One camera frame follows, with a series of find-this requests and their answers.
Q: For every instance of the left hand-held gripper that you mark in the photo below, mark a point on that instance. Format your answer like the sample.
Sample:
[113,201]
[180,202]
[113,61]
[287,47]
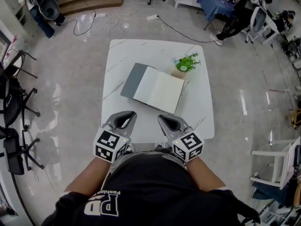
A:
[107,140]

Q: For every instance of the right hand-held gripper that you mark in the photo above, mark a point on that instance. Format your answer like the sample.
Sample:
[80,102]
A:
[190,142]

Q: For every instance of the grey hardcover book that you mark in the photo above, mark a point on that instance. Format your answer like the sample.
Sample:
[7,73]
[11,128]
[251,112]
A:
[160,91]

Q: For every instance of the person's left forearm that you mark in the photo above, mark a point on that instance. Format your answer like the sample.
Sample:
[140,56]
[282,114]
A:
[94,175]

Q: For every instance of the person's right forearm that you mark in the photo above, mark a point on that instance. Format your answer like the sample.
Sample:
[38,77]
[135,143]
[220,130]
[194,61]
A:
[204,175]

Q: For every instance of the person's right shoe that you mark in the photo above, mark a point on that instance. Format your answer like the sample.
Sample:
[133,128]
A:
[159,146]

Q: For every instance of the small green potted plant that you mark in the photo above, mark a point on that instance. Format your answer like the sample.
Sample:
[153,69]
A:
[185,63]

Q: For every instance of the person's black t-shirt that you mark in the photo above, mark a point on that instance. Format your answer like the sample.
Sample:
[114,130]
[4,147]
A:
[152,192]

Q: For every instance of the white power strip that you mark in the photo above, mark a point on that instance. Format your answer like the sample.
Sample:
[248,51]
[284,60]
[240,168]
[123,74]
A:
[152,17]

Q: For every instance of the white office chair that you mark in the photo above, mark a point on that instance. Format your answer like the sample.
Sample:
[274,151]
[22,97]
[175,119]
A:
[248,37]

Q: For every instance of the black metal chair white seat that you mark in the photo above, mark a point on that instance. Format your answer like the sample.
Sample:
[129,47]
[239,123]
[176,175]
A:
[18,65]

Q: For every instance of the yellow wooden chair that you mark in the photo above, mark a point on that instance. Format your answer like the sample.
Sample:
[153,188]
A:
[295,118]

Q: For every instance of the blue tablecloth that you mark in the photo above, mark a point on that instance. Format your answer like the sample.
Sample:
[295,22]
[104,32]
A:
[214,1]

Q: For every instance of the grey shell backpack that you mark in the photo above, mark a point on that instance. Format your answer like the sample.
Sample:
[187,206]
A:
[257,20]
[48,7]

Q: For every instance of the white storage rack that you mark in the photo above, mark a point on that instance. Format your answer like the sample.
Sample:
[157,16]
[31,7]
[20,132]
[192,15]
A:
[277,213]

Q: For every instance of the pale grey locker cabinet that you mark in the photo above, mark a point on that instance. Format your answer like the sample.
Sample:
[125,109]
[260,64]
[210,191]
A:
[21,20]

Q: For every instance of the white wooden frame table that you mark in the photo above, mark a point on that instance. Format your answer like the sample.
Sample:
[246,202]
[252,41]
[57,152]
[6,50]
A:
[275,159]

